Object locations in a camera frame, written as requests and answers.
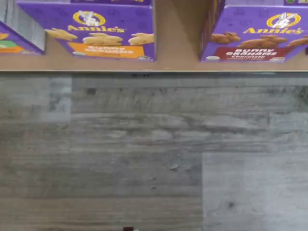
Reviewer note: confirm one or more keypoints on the brown wooden shelf board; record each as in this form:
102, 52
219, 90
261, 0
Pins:
176, 36

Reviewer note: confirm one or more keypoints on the purple Annie's box brown patch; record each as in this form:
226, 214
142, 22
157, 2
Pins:
252, 31

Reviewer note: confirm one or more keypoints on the purple Annie's box green patch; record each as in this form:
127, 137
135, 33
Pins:
21, 36

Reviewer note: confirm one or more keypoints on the purple Annie's box orange patch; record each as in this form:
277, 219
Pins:
108, 24

